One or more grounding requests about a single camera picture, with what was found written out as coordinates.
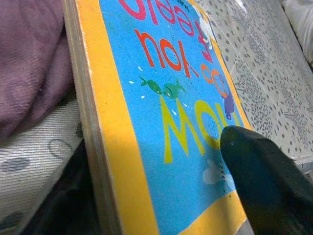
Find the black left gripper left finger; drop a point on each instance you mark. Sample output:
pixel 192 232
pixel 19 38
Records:
pixel 73 208

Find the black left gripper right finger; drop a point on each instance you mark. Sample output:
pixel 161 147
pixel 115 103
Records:
pixel 269 191

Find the blue yellow children's book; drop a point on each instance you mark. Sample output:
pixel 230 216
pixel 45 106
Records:
pixel 146 122

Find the mauve cartoon print blanket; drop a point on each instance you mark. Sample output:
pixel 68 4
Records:
pixel 29 61

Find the white pillow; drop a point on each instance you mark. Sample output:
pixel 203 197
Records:
pixel 300 24

